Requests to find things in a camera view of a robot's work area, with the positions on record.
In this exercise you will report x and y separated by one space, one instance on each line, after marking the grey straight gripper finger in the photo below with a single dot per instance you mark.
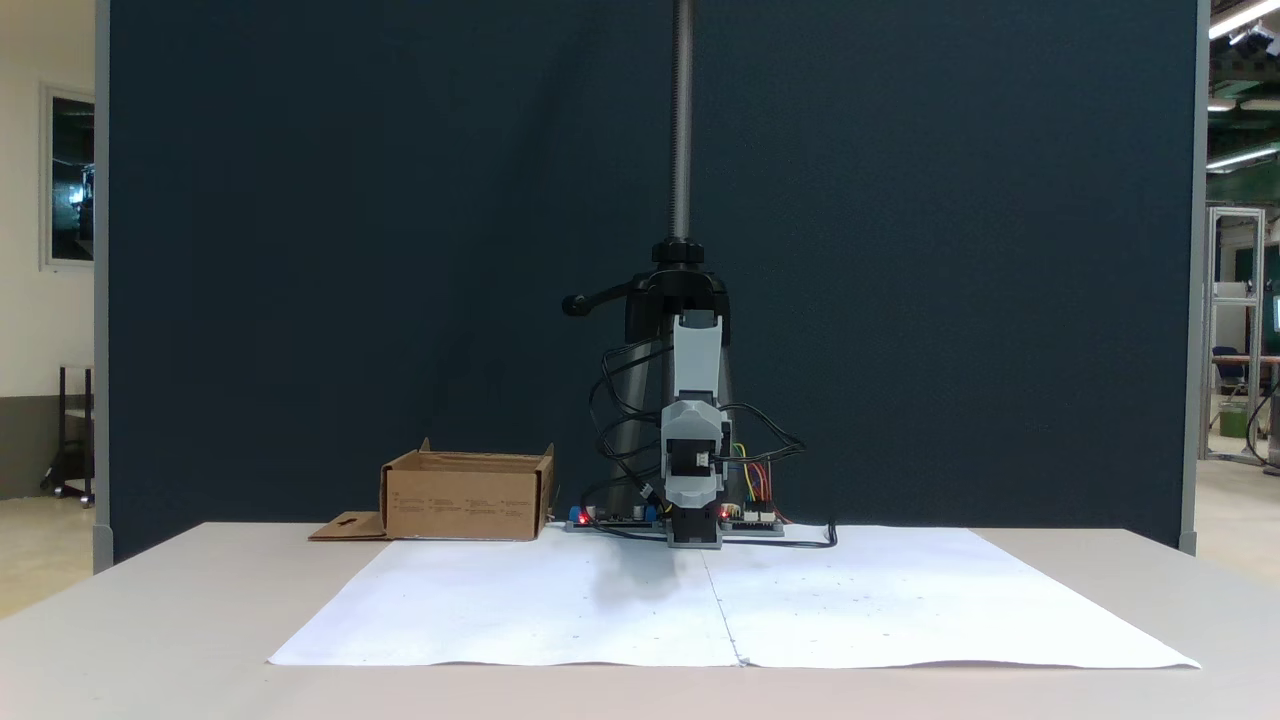
695 492

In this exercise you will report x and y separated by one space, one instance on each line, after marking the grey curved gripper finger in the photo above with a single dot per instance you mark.
696 420

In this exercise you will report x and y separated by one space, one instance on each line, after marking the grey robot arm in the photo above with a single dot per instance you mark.
697 365

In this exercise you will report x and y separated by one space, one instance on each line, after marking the green bin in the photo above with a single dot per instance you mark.
1234 422

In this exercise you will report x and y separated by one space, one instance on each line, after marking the green circuit board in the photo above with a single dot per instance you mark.
760 527

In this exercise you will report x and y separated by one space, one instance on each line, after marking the blue circuit board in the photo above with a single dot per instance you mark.
610 522

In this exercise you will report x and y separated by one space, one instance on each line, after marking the white paper sheet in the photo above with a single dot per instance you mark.
560 620

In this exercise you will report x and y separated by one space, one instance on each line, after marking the brown cardboard box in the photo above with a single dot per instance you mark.
460 505

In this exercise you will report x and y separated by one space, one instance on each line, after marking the dark blue partition panel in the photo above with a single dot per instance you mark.
300 250

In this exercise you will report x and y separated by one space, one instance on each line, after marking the blue office chair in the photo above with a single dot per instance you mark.
1228 365

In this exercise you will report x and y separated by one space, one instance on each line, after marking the ceiling light strip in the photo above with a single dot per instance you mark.
1245 17
1240 157

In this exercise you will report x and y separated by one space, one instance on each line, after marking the black metal cart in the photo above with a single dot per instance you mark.
62 420

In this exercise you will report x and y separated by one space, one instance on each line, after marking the black camera tripod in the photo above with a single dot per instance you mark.
681 120

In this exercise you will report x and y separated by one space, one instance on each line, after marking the aluminium profile frame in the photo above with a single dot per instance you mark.
1259 320

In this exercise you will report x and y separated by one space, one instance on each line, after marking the framed wall window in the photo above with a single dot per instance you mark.
70 180

